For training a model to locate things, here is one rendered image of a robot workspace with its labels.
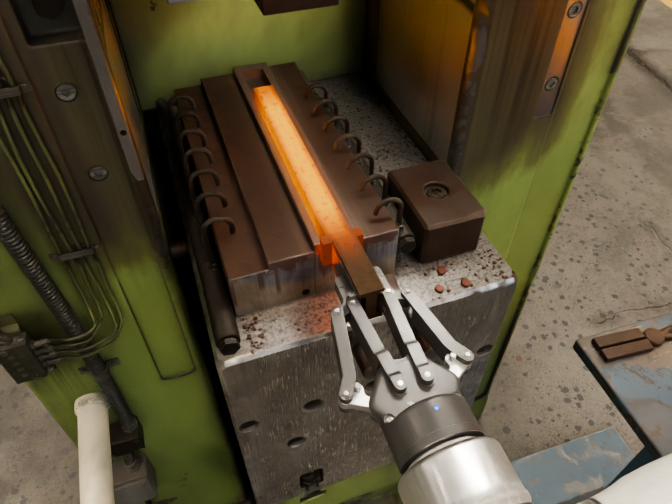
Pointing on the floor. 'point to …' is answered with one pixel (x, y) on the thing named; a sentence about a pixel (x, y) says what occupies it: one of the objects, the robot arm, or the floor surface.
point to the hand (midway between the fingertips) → (355, 274)
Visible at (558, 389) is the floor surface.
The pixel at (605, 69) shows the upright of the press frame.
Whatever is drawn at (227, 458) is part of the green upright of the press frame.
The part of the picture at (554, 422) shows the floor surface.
